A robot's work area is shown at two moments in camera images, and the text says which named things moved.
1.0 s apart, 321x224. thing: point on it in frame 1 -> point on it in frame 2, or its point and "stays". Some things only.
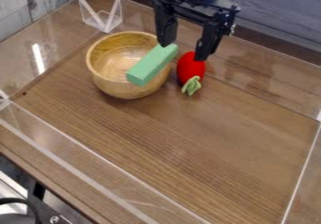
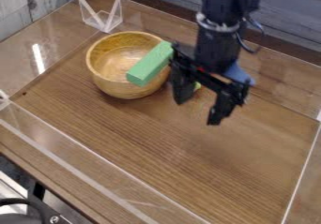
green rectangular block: (150, 64) stays
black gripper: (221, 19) -> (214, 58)
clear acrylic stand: (103, 21) stays
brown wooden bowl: (114, 52) stays
